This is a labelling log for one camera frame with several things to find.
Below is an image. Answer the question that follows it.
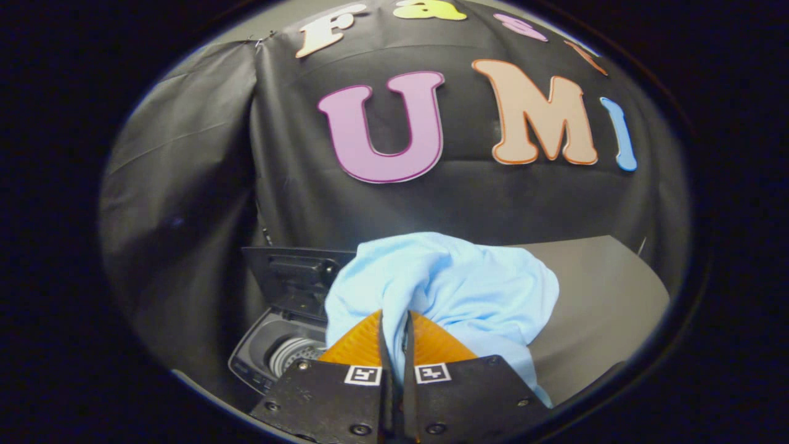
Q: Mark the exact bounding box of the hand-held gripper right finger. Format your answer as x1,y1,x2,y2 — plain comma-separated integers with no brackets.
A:
402,310,553,444

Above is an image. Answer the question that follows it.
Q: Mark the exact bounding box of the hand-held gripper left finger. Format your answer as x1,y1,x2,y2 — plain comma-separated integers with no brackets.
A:
250,310,395,444

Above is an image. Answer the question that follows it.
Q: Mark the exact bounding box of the light blue shirt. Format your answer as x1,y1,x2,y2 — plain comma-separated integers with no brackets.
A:
324,232,560,408

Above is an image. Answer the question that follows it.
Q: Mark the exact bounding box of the dark grey washing machine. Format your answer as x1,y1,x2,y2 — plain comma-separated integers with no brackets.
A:
228,307,329,397

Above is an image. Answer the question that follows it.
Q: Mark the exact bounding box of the dark washing machine lid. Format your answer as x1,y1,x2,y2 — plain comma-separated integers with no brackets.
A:
241,246,358,322

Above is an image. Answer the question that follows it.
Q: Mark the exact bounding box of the grey top beige cabinet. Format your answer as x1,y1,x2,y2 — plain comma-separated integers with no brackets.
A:
510,234,671,406

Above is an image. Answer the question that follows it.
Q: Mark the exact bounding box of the black backdrop cloth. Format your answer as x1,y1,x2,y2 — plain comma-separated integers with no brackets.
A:
99,0,692,398

